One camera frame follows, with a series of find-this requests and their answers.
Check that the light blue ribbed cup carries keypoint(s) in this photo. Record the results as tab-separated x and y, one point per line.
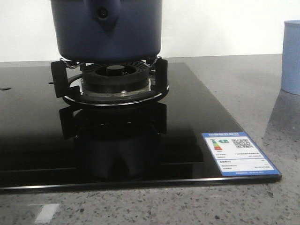
290	78

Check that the dark blue cooking pot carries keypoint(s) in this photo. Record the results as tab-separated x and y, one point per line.
107	30

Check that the black pot support grate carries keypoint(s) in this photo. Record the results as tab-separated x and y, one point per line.
67	79

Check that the black round gas burner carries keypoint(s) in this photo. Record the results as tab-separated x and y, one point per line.
114	78

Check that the blue energy label sticker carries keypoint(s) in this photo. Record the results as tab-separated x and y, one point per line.
237	155

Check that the black glass gas cooktop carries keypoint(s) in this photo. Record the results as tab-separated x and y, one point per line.
46	145

